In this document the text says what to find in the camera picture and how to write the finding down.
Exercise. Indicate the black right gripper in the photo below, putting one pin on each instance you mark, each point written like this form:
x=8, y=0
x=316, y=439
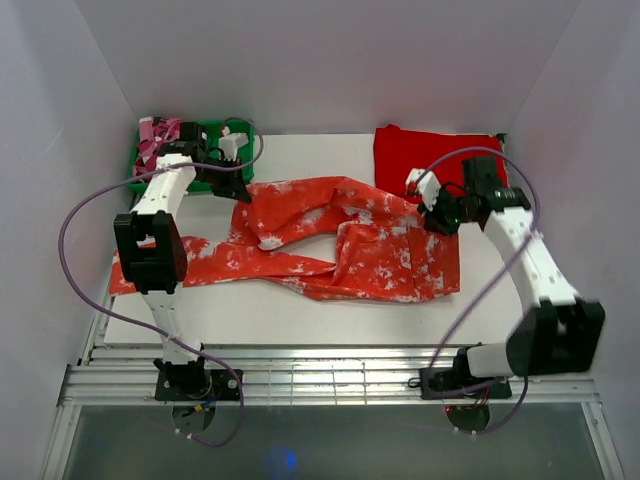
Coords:
x=432, y=220

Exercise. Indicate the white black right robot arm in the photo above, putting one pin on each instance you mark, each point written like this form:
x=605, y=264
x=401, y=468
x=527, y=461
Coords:
x=559, y=331

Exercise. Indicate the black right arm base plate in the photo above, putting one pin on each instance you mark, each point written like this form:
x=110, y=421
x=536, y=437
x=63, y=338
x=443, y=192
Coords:
x=444, y=384

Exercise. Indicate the pink camouflage garment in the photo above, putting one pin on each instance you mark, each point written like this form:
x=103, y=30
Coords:
x=153, y=133

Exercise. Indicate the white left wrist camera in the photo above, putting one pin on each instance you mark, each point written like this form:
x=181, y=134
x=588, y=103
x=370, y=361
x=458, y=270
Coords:
x=230, y=143

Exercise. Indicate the green plastic bin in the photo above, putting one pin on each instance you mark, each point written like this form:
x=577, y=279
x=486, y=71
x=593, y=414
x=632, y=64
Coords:
x=204, y=136

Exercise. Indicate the red white tie-dye trousers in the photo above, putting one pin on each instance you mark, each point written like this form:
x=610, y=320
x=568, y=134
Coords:
x=329, y=238

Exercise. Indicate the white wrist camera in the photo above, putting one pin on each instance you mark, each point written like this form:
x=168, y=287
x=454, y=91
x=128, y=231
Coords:
x=230, y=143
x=424, y=184

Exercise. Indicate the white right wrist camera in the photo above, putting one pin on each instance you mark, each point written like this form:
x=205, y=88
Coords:
x=424, y=184

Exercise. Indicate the aluminium table frame rail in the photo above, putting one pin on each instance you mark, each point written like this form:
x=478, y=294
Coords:
x=294, y=351

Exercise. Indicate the folded red trousers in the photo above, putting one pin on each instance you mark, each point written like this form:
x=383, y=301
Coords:
x=397, y=151

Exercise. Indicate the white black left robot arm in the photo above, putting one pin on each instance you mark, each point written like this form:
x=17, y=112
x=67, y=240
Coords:
x=151, y=252

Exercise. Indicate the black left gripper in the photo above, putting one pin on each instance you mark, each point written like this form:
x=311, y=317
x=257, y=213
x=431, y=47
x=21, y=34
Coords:
x=233, y=187

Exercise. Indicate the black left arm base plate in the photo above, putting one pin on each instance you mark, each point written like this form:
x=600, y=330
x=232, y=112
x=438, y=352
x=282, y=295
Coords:
x=201, y=386

